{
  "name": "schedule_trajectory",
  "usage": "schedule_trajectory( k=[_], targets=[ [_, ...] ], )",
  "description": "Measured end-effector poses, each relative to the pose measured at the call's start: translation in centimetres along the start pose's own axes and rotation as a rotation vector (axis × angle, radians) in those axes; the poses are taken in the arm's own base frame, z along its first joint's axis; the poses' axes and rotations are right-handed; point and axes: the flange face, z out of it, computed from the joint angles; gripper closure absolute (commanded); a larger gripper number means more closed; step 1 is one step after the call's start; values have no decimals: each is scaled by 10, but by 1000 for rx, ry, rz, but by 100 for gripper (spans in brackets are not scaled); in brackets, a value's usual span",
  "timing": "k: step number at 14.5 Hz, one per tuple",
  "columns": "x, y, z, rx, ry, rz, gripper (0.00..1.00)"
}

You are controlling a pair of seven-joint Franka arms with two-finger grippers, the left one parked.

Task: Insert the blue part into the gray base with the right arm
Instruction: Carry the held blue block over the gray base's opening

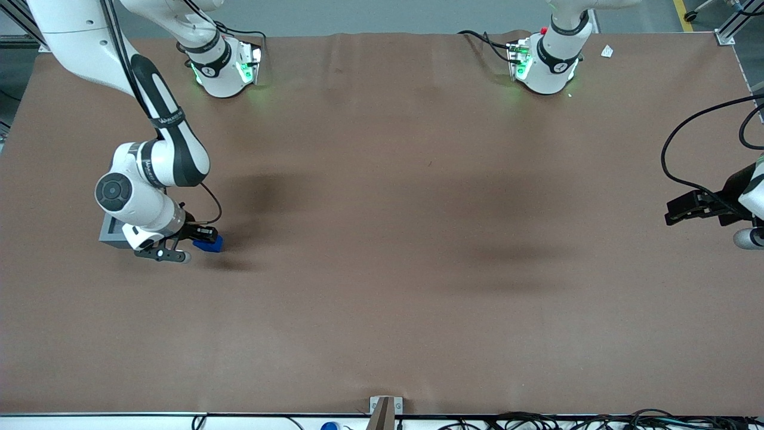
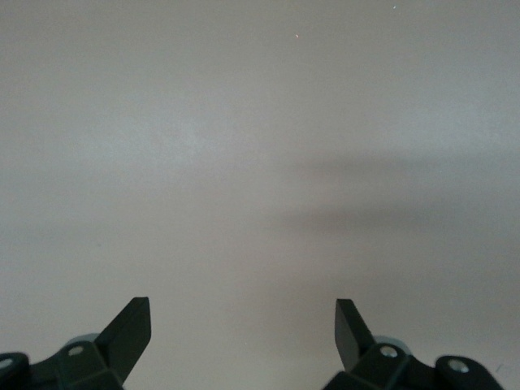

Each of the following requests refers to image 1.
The brown table mat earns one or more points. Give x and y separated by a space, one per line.
382 280

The blue plastic insert part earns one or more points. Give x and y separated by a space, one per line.
210 246

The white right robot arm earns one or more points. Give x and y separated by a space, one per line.
161 161

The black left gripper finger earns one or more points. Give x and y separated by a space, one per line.
689 216
686 199

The small white paper scrap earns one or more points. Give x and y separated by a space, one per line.
607 51

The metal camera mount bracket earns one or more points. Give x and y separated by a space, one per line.
385 412

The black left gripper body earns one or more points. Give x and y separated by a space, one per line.
732 192

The black caster wheel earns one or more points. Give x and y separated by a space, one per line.
692 15

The silver table edge rail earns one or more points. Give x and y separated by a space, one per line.
119 414

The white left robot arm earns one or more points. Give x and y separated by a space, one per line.
552 65

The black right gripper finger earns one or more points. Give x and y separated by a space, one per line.
204 238
206 230

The gray square base block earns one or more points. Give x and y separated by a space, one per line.
110 236

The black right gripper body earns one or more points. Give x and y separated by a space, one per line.
192 229

